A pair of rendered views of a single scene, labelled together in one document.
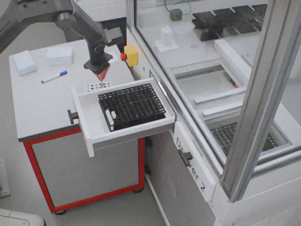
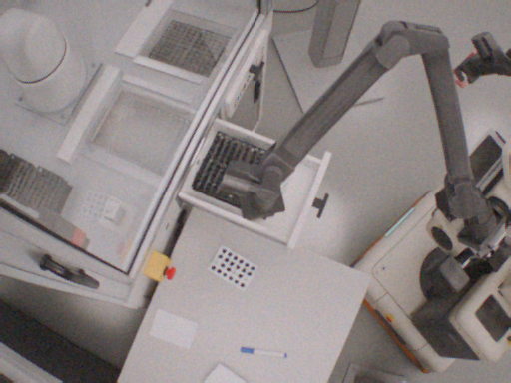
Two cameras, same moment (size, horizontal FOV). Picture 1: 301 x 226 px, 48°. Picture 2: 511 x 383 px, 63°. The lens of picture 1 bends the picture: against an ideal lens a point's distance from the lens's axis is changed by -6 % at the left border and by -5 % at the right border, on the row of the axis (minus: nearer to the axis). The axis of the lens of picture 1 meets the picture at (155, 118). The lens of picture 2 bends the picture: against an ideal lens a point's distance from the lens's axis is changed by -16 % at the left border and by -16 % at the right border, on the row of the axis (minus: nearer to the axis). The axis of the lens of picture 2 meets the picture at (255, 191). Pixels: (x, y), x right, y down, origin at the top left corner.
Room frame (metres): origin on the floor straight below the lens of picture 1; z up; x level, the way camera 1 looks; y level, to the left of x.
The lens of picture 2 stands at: (1.28, 0.41, 2.18)
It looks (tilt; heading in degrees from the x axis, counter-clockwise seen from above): 74 degrees down; 221
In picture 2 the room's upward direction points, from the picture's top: 5 degrees clockwise
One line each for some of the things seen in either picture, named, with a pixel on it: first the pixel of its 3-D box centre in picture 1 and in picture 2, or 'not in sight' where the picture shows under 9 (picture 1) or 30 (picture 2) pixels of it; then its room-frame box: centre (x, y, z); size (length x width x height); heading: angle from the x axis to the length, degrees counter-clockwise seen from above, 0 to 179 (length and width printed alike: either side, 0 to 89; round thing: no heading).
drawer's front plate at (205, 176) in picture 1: (192, 160); (247, 72); (0.74, -0.13, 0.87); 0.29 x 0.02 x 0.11; 23
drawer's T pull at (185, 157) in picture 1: (186, 156); (255, 69); (0.73, -0.11, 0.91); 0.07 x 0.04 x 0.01; 23
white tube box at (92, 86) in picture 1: (99, 91); (233, 268); (1.18, 0.26, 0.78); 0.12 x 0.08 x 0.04; 104
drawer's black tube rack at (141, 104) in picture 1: (131, 108); (241, 176); (0.99, 0.10, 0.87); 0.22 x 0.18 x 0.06; 113
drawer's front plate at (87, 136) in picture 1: (81, 120); (308, 202); (0.91, 0.28, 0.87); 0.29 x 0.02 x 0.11; 23
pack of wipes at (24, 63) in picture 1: (24, 62); not in sight; (1.38, 0.68, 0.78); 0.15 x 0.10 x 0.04; 33
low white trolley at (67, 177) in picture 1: (79, 129); (244, 333); (1.30, 0.42, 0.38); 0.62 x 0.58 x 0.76; 23
